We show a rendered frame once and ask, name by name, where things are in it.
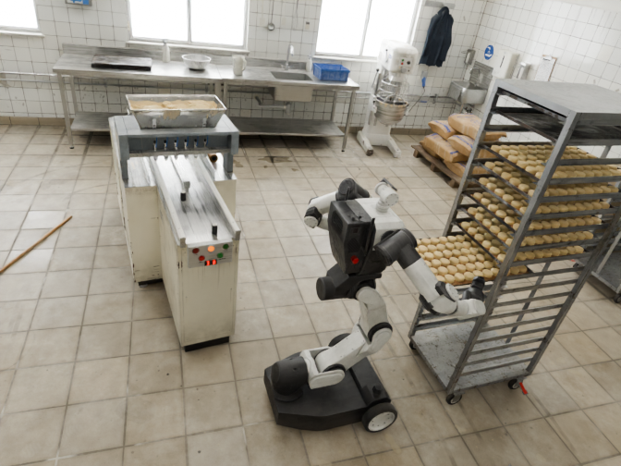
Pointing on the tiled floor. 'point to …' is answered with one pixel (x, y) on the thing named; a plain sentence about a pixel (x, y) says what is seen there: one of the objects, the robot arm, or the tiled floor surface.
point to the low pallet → (440, 166)
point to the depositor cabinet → (140, 200)
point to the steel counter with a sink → (293, 88)
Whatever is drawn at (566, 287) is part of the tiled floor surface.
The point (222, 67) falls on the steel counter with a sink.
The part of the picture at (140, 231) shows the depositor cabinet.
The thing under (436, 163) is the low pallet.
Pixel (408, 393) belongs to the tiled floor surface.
